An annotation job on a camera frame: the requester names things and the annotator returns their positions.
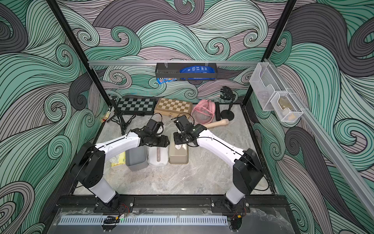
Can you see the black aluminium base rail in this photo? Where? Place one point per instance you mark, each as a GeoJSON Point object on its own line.
{"type": "Point", "coordinates": [130, 203]}

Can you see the pink mesh food cover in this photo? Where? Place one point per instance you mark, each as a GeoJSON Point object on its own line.
{"type": "Point", "coordinates": [204, 111]}

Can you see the black remote control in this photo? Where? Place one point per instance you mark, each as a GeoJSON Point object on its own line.
{"type": "Point", "coordinates": [217, 111]}

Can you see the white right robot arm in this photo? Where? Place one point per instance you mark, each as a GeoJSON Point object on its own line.
{"type": "Point", "coordinates": [247, 171]}

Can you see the blue plastic package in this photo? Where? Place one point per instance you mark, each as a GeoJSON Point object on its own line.
{"type": "Point", "coordinates": [198, 69]}

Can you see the black wall shelf basket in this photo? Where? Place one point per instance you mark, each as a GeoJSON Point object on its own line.
{"type": "Point", "coordinates": [171, 70]}

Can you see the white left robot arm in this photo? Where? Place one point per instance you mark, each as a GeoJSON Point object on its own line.
{"type": "Point", "coordinates": [88, 164]}

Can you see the black hand model stand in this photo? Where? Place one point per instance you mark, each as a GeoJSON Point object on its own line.
{"type": "Point", "coordinates": [228, 95]}

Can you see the wooden chessboard box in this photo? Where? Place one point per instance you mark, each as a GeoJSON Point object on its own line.
{"type": "Point", "coordinates": [173, 108]}

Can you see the yellow tissue paper pack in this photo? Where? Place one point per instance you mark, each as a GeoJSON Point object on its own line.
{"type": "Point", "coordinates": [118, 161]}

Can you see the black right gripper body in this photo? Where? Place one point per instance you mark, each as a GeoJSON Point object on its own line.
{"type": "Point", "coordinates": [182, 137]}

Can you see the clear wall bin small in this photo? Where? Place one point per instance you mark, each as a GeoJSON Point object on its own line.
{"type": "Point", "coordinates": [285, 108]}

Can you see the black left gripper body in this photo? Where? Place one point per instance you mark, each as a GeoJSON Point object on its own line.
{"type": "Point", "coordinates": [154, 140]}

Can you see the grey tissue box base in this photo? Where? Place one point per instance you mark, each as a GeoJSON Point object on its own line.
{"type": "Point", "coordinates": [137, 158]}

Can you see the black tripod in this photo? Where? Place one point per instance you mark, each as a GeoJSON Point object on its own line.
{"type": "Point", "coordinates": [118, 116]}

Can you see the white tissue box lid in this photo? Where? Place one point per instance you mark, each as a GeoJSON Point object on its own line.
{"type": "Point", "coordinates": [158, 156]}

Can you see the clear wall bin large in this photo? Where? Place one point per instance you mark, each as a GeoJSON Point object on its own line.
{"type": "Point", "coordinates": [265, 84]}

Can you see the black green chessboard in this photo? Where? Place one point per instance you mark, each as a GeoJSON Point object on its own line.
{"type": "Point", "coordinates": [137, 106]}

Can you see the wooden pestle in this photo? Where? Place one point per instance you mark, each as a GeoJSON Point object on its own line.
{"type": "Point", "coordinates": [217, 123]}

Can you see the white slotted cable duct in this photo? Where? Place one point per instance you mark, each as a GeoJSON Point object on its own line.
{"type": "Point", "coordinates": [148, 220]}

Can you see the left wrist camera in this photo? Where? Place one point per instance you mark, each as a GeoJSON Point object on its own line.
{"type": "Point", "coordinates": [155, 127]}

